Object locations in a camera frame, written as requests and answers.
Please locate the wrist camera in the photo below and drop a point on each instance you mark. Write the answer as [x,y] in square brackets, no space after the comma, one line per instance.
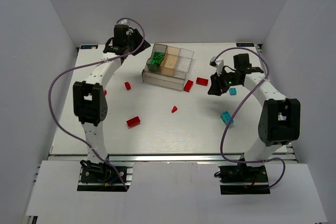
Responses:
[218,64]
[125,23]

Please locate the blue corner label left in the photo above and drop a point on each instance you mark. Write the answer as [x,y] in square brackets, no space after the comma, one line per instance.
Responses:
[84,47]

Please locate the amber plastic bin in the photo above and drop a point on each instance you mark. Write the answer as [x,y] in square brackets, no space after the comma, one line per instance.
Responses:
[167,65]

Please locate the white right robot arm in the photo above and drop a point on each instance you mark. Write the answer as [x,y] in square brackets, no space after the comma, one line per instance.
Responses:
[279,122]

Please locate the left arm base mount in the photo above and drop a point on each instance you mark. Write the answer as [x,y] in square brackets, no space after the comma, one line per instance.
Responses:
[102,177]

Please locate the aluminium front rail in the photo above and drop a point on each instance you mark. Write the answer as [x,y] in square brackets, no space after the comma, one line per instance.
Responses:
[207,158]

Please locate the smoky grey plastic bin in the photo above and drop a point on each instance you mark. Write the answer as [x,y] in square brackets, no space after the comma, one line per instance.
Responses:
[156,48]

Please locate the small red lego block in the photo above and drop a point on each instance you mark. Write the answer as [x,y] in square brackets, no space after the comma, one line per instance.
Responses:
[127,85]

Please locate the small cyan lego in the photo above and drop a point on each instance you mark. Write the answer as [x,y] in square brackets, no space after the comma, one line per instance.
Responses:
[232,91]

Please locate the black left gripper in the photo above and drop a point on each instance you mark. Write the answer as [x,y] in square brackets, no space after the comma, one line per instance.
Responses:
[139,42]

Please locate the large red lego brick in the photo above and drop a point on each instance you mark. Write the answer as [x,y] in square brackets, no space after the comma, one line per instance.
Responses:
[133,122]

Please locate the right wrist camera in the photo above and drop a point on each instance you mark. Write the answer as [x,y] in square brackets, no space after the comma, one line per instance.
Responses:
[218,64]

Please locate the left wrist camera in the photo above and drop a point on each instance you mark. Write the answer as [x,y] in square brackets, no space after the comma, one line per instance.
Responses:
[125,23]

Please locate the green lego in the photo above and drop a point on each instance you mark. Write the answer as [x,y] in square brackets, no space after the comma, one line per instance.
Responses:
[157,55]
[155,62]
[160,59]

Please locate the blue corner label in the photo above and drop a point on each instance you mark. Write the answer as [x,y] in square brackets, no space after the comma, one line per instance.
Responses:
[245,44]
[84,47]

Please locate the blue corner label right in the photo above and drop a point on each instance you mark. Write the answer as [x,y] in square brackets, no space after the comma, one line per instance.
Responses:
[245,44]

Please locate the long clear front bin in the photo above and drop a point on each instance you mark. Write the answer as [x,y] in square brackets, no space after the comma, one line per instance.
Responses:
[176,81]

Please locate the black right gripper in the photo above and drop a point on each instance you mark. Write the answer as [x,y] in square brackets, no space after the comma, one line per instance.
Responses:
[220,82]

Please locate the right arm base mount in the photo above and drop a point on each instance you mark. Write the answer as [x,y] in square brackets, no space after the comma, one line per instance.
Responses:
[241,179]

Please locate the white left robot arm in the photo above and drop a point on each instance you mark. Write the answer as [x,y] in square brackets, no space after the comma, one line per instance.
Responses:
[89,99]

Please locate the red lego brick right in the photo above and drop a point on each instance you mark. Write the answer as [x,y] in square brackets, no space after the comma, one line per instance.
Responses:
[202,81]

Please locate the red lego beside front bin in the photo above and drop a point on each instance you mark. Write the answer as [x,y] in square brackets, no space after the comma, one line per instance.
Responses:
[188,86]

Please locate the large cyan lego brick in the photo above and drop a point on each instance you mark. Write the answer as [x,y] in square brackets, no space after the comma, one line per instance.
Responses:
[227,118]

